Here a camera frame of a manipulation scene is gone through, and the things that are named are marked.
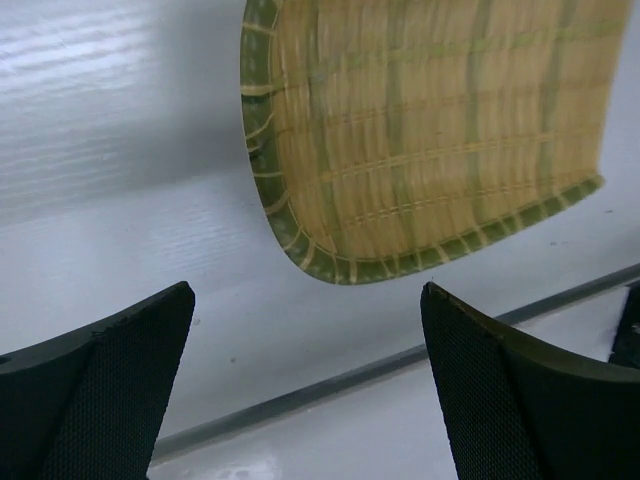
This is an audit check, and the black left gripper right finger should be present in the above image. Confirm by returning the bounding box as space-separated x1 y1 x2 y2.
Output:
420 283 639 480

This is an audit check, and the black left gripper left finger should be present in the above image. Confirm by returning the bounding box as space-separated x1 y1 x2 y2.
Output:
1 281 195 480

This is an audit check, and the woven bamboo tray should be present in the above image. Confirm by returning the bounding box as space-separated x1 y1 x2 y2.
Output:
239 1 633 285

